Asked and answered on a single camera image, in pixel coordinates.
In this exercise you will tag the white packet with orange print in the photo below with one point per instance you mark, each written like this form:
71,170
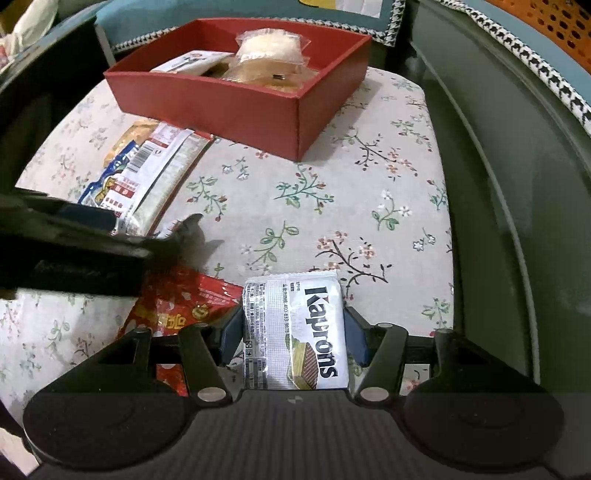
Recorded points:
189,62

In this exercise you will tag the red cardboard box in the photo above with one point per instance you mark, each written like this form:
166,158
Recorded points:
221,108

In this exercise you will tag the houndstooth trimmed sofa cover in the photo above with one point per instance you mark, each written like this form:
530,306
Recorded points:
545,78

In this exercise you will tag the orange plastic basket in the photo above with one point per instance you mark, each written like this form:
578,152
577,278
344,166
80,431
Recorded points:
549,23

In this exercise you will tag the white red barcode snack packet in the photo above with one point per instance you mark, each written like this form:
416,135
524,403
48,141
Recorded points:
157,170

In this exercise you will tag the clear white pastry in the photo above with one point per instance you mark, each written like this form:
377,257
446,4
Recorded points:
270,46

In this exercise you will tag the clear brown pastry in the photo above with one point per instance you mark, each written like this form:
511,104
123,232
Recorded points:
258,76

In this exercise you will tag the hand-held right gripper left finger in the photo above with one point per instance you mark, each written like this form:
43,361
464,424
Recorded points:
231,337

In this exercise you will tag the white red plastic bag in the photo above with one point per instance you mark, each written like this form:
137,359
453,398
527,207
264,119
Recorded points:
5,53

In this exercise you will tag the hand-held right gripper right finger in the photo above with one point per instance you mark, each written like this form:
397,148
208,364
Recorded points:
356,337

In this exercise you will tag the gold snack packet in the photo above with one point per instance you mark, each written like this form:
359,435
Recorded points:
141,129

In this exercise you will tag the green sofa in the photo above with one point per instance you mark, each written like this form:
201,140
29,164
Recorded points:
498,184

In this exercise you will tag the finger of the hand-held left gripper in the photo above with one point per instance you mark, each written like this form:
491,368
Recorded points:
87,218

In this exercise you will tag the dark side table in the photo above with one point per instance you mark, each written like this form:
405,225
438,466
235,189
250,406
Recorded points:
51,115

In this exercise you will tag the floral tablecloth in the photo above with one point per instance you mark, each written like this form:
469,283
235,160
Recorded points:
351,184

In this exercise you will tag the grey white wafer packet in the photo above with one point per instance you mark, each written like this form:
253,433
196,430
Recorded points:
300,332

